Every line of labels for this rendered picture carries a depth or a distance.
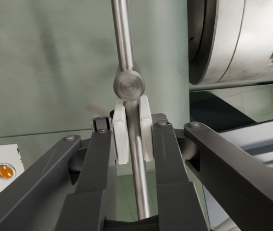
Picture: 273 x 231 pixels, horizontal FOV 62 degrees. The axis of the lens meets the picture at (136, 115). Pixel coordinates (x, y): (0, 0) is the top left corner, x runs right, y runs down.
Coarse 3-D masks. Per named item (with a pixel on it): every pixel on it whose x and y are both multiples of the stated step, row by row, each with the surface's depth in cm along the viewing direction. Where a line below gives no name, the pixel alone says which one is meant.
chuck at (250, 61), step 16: (256, 0) 28; (272, 0) 28; (256, 16) 29; (272, 16) 30; (240, 32) 31; (256, 32) 31; (272, 32) 31; (240, 48) 32; (256, 48) 33; (272, 48) 33; (240, 64) 35; (256, 64) 35; (272, 64) 36; (224, 80) 41; (240, 80) 42
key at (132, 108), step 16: (112, 0) 15; (128, 16) 16; (128, 32) 16; (128, 48) 16; (128, 64) 16; (128, 112) 18; (128, 128) 18; (144, 160) 19; (144, 176) 19; (144, 192) 19; (144, 208) 19
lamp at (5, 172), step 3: (0, 168) 33; (3, 168) 33; (6, 168) 33; (9, 168) 33; (0, 171) 33; (3, 171) 33; (6, 171) 33; (9, 171) 33; (12, 171) 33; (0, 174) 33; (3, 174) 33; (6, 174) 33; (9, 174) 33; (12, 174) 33; (3, 177) 33; (6, 177) 33; (9, 177) 33
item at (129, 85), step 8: (136, 64) 19; (120, 72) 15; (128, 72) 15; (136, 72) 15; (120, 80) 15; (128, 80) 15; (136, 80) 15; (120, 88) 15; (128, 88) 16; (136, 88) 16; (144, 88) 16; (120, 96) 16; (128, 96) 16; (136, 96) 16
